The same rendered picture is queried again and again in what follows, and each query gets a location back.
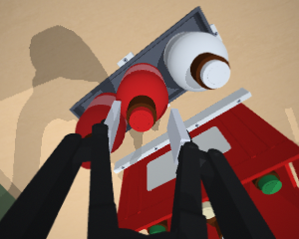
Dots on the brown glass bottle with cream cap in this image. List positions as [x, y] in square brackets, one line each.
[207, 210]

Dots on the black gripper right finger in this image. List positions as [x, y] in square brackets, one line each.
[235, 212]

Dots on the red bottle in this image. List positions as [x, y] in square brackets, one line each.
[95, 113]
[143, 96]

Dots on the brown bottle with white cap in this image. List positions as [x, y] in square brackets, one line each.
[212, 221]

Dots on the white bottle with brown band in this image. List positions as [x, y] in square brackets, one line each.
[189, 58]

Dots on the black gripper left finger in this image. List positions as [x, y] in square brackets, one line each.
[34, 212]

